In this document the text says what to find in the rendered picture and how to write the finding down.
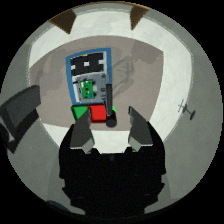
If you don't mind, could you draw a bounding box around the green circuit board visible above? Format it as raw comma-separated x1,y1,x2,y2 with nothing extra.
80,80,94,99

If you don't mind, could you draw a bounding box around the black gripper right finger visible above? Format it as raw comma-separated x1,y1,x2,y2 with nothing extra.
128,106,166,175

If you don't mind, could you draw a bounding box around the red open-top bin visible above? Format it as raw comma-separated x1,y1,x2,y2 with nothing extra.
87,103,106,123

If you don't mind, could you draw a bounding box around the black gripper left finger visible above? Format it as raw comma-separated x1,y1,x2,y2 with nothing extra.
59,108,95,179

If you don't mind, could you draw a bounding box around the green bin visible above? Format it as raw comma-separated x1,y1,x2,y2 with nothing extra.
70,104,88,122

